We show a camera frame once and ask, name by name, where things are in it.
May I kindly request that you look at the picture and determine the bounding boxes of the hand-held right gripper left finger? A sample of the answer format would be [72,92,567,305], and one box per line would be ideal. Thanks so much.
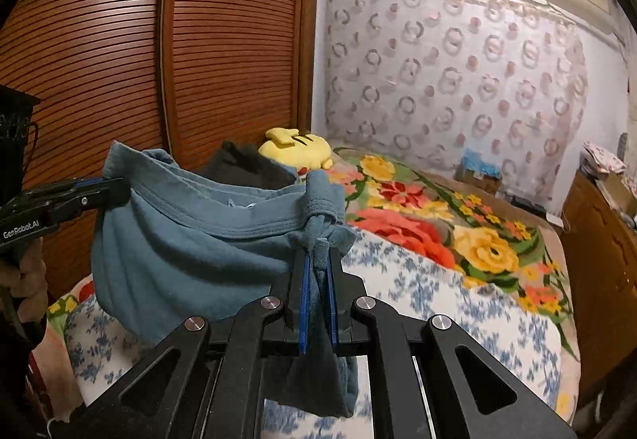
[74,249,312,439]

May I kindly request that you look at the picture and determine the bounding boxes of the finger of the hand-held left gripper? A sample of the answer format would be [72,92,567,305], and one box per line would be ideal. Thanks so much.
[51,178,131,221]
[22,177,125,204]

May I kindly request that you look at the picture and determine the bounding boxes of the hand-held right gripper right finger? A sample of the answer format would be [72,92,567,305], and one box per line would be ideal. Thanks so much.
[324,249,578,439]

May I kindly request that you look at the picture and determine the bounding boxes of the teal blue pants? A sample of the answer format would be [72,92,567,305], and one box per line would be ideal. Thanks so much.
[90,140,361,420]

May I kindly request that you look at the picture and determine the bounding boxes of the person's left hand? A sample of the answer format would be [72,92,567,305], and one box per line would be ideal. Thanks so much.
[0,237,49,308]

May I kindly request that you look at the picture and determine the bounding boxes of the white blue-flowered blanket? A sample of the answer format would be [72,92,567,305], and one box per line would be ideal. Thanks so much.
[64,232,564,439]

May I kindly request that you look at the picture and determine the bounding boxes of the colourful flowered blanket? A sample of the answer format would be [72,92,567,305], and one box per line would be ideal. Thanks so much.
[30,147,583,426]

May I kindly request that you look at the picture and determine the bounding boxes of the folded dark grey garment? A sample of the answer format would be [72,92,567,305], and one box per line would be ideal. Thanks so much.
[194,140,299,189]

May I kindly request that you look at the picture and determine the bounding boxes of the yellow plush toy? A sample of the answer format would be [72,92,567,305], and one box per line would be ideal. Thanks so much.
[258,126,334,170]

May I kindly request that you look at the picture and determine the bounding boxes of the small cardboard box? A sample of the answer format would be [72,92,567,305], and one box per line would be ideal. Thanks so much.
[457,165,502,194]

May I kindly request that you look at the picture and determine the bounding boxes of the wooden wardrobe side panel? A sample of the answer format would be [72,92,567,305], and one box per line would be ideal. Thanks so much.
[299,0,320,137]

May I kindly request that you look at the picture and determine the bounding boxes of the wooden cabinet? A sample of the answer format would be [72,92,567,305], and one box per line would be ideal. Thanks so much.
[562,170,637,401]

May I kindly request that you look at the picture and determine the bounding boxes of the flowered folded cloth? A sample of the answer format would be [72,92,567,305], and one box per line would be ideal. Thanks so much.
[582,140,627,174]

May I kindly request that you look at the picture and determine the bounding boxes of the ring-patterned sheer curtain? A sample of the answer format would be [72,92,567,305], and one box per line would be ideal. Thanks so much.
[318,0,589,221]

